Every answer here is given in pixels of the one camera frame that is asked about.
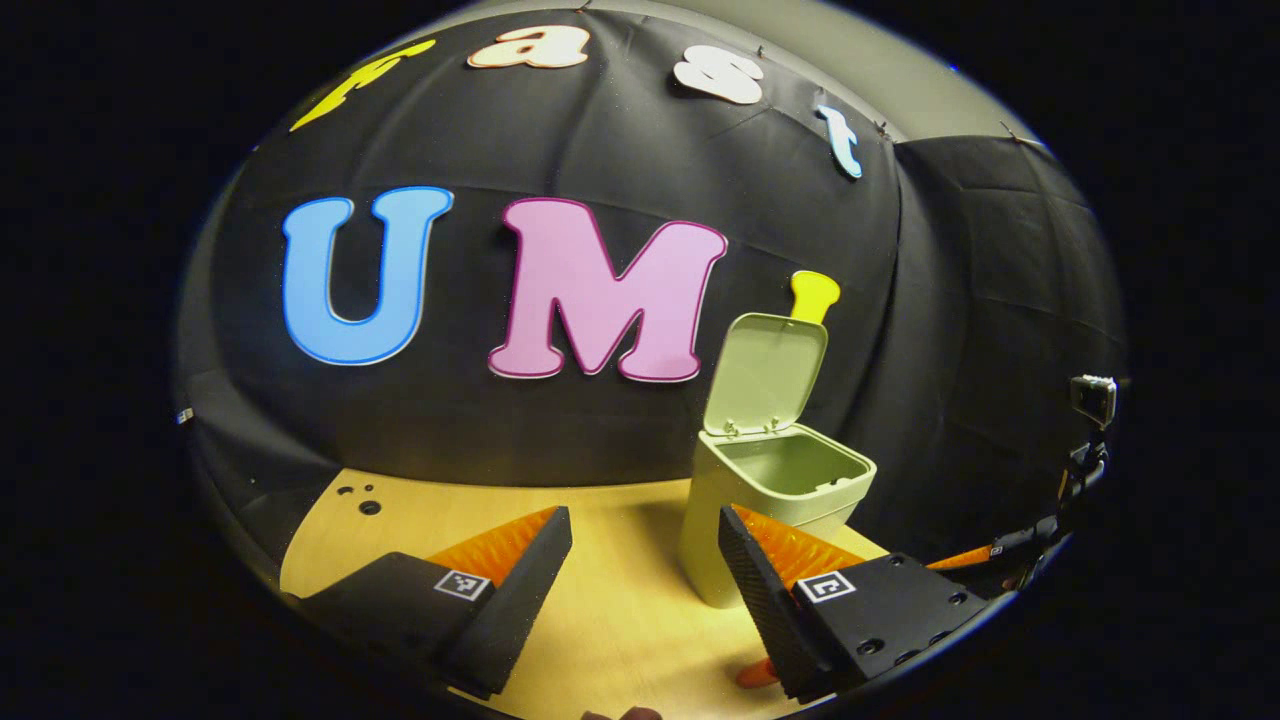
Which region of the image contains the pale green desktop garbage bin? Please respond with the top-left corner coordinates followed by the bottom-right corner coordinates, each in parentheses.
top-left (678, 312), bottom-right (878, 609)

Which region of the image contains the black backdrop cloth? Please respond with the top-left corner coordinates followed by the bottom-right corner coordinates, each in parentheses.
top-left (175, 5), bottom-right (1126, 601)

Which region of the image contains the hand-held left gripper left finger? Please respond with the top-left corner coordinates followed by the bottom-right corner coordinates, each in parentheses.
top-left (285, 505), bottom-right (574, 701)

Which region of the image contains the wooden desktop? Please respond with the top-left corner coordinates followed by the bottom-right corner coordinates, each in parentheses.
top-left (280, 468), bottom-right (891, 720)

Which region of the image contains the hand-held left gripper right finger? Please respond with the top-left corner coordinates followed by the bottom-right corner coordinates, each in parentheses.
top-left (718, 505), bottom-right (991, 704)

